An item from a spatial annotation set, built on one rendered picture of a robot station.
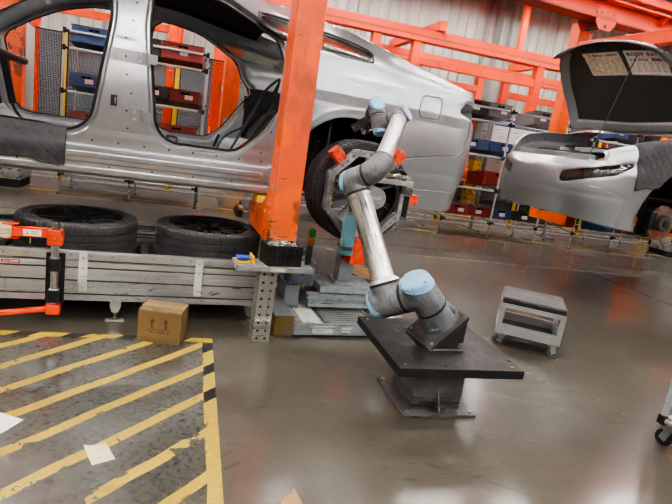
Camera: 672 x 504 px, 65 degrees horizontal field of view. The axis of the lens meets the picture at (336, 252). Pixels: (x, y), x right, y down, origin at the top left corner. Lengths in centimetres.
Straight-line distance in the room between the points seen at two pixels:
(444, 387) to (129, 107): 236
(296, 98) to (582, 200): 310
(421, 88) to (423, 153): 44
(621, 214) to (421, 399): 321
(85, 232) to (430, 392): 200
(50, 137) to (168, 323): 131
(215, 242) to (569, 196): 335
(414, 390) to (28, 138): 250
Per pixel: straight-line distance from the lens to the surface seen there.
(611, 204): 525
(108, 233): 323
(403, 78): 382
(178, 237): 325
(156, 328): 291
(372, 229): 251
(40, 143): 347
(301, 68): 301
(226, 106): 569
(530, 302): 361
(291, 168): 301
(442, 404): 263
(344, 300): 349
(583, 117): 681
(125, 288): 314
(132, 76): 345
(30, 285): 318
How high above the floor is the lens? 118
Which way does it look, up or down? 12 degrees down
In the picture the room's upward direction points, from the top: 9 degrees clockwise
